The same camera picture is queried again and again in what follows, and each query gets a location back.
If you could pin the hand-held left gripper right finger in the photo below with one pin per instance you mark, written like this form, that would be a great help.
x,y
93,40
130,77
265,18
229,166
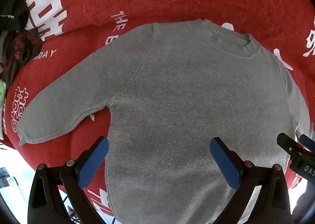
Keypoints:
x,y
225,160

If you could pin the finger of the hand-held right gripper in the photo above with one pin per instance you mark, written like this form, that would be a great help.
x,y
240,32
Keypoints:
x,y
290,144
308,141

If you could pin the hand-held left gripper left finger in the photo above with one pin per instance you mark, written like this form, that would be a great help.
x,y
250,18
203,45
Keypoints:
x,y
94,157

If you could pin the grey sweater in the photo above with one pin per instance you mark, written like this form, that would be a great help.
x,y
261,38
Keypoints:
x,y
187,105

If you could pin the green cloth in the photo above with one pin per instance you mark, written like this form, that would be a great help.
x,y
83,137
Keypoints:
x,y
2,93

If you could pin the dark red patterned cloth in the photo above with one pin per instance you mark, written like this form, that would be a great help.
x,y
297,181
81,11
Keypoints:
x,y
21,49

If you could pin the black cloth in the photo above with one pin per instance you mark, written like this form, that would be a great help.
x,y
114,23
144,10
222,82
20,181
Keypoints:
x,y
13,15

